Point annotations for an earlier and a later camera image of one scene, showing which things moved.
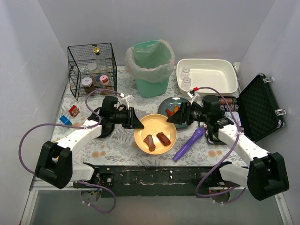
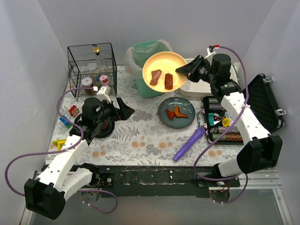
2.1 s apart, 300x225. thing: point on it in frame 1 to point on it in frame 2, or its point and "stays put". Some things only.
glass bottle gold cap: [102, 66] stays put
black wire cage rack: [92, 69] stays put
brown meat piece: [164, 140] to [168, 81]
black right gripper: [184, 113] to [197, 69]
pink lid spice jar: [104, 79] stays put
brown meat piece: [149, 140] to [155, 74]
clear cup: [186, 84] stays put
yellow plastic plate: [158, 137] to [159, 73]
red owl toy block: [74, 111] stays put
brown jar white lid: [87, 84] stays put
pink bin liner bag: [153, 62] stays put
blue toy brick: [65, 120] stays put
